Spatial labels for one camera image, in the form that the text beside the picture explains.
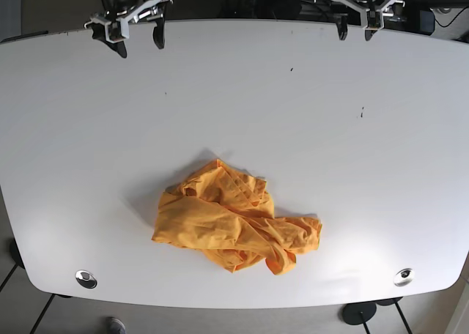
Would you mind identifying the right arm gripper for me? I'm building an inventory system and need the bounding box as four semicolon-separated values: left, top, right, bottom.
84;0;173;59

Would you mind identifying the left metal table grommet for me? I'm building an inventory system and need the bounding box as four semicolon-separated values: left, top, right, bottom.
75;270;97;289

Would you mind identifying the orange T-shirt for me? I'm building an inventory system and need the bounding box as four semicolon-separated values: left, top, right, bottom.
152;159;322;275

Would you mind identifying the metal table grommet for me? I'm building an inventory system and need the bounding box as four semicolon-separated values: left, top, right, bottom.
75;270;97;289
393;268;415;287

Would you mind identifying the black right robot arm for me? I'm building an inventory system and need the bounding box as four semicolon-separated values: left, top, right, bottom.
84;0;173;59

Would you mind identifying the grey sneaker shoe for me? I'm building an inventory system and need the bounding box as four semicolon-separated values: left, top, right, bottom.
105;317;126;334

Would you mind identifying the black round stand base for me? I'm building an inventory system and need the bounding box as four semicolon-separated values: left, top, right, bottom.
341;302;377;325

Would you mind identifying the right metal table grommet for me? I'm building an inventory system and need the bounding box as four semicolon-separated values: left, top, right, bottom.
393;268;415;287

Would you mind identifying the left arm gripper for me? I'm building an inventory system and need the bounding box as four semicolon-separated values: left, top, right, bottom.
314;0;405;42

